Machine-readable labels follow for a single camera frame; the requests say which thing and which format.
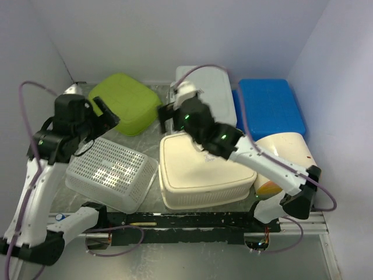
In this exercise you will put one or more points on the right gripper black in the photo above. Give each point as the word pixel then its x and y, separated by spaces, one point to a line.
pixel 165 112

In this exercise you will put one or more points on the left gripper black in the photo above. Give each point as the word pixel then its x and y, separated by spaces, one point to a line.
pixel 105 122

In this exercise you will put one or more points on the green basket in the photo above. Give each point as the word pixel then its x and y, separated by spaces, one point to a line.
pixel 133 102

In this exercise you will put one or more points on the large white plastic container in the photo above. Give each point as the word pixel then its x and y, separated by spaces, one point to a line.
pixel 215 90

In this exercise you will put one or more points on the white basket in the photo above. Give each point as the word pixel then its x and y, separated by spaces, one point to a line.
pixel 112 174

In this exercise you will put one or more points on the cream perforated laundry basket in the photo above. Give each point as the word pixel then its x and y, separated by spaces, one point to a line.
pixel 192 179

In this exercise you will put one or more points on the blue plastic container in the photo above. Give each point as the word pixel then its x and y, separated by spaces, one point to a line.
pixel 268 106

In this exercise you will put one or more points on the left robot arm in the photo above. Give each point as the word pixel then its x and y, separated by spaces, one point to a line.
pixel 30 237

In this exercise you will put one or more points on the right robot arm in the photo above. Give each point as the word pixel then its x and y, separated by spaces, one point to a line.
pixel 298 183

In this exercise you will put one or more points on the wooden pencil on base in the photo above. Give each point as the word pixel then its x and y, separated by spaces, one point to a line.
pixel 144 224

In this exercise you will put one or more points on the cream cylindrical stool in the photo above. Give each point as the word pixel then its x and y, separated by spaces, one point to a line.
pixel 288 145

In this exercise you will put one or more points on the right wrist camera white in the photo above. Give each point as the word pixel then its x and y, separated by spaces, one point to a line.
pixel 185 90

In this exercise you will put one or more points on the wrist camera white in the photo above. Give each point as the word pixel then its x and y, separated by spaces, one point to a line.
pixel 185 90
pixel 73 90

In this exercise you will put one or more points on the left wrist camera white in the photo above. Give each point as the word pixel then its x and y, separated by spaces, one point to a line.
pixel 73 90

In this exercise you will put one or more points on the blue capacitor on rail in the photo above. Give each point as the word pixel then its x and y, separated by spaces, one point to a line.
pixel 59 217

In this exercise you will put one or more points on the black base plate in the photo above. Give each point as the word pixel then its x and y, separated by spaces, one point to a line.
pixel 192 227

